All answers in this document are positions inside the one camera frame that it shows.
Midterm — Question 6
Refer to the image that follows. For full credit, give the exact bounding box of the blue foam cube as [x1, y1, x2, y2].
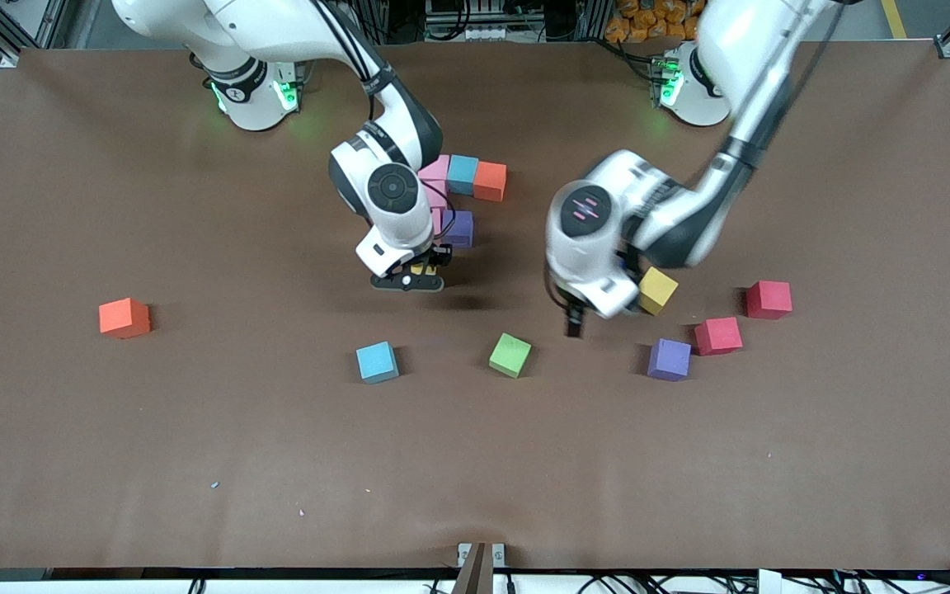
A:
[447, 154, 480, 196]
[355, 341, 400, 385]

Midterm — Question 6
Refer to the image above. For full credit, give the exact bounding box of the brown table cover sheet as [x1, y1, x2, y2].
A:
[0, 40, 950, 572]

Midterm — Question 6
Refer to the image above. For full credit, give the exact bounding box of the purple foam cube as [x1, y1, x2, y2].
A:
[647, 338, 692, 382]
[440, 210, 475, 250]

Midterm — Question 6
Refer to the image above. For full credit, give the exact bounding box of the pile of orange objects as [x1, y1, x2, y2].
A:
[604, 0, 711, 44]

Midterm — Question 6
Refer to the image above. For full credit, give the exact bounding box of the green foam cube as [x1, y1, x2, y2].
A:
[488, 332, 533, 379]

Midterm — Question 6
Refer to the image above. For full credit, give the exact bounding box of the white table edge rail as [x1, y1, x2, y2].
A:
[0, 576, 950, 594]

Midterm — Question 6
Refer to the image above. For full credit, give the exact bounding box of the metal equipment rack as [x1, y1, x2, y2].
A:
[376, 0, 608, 46]

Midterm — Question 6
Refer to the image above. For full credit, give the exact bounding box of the red foam cube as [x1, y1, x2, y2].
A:
[745, 280, 793, 320]
[694, 317, 744, 356]

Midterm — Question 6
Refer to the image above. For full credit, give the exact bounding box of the orange foam cube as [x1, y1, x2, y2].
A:
[473, 162, 508, 203]
[98, 298, 152, 340]

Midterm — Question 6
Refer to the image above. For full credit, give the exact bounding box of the metal table edge bracket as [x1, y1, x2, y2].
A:
[452, 541, 506, 594]

